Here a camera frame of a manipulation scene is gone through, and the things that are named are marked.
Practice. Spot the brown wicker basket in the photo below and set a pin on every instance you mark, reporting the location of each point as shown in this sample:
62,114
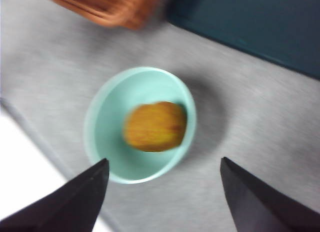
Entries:
107,6

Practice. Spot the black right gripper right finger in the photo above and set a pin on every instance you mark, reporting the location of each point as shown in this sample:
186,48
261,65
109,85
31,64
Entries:
262,209

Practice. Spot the brown kiwi fruit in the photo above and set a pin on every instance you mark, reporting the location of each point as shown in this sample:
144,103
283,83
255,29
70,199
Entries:
155,126

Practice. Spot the teal ceramic bowl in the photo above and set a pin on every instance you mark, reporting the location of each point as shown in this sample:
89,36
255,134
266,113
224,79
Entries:
112,131

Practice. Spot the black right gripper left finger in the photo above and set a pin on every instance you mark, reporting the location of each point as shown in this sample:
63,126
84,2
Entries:
62,207

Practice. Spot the dark teal rectangular tray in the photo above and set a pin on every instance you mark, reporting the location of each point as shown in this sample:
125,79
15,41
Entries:
250,21

